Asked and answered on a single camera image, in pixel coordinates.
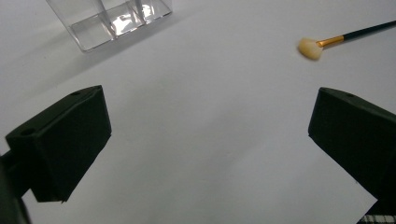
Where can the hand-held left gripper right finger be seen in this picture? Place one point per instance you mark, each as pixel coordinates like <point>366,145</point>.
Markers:
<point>358,133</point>

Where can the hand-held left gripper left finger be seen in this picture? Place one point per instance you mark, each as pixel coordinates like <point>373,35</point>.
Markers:
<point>62,140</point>

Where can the clear acrylic organizer box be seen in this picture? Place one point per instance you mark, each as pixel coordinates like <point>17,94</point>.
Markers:
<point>109,21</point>

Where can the dark plaid cloth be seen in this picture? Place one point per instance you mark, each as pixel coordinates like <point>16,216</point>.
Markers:
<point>378,214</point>

